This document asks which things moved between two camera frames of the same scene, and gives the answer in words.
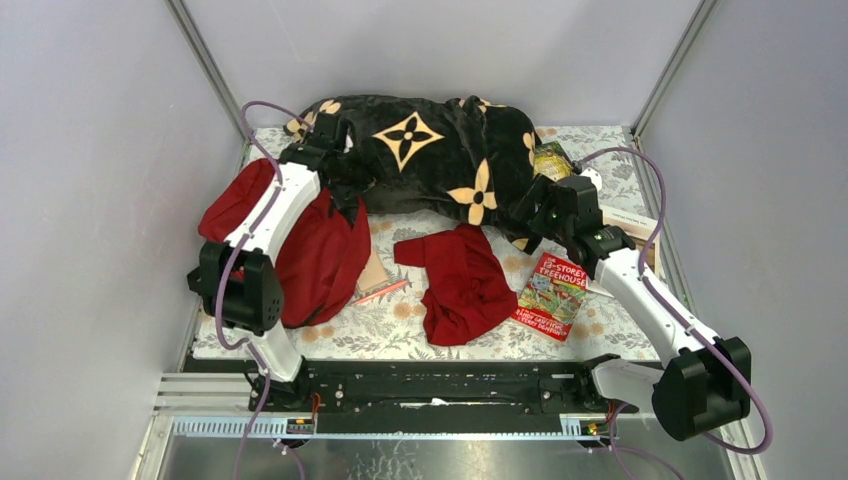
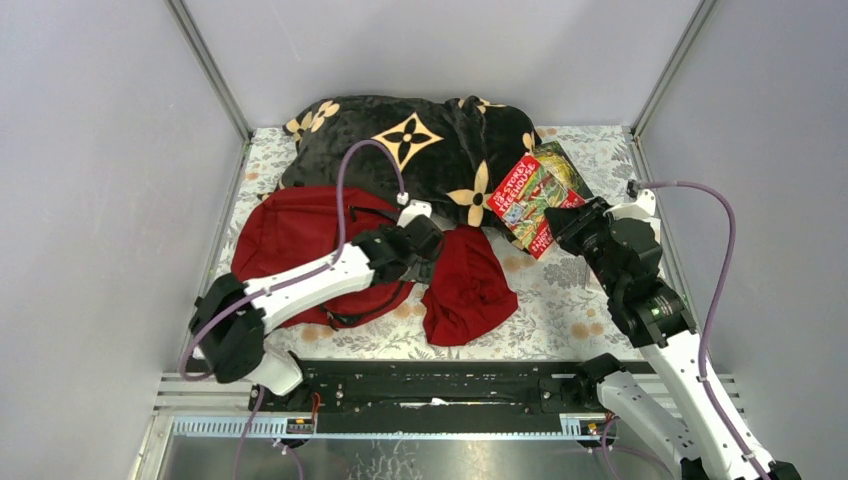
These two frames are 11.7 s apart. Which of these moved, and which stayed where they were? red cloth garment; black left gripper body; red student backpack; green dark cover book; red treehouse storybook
Moved: red student backpack; red treehouse storybook; black left gripper body
Stayed: red cloth garment; green dark cover book
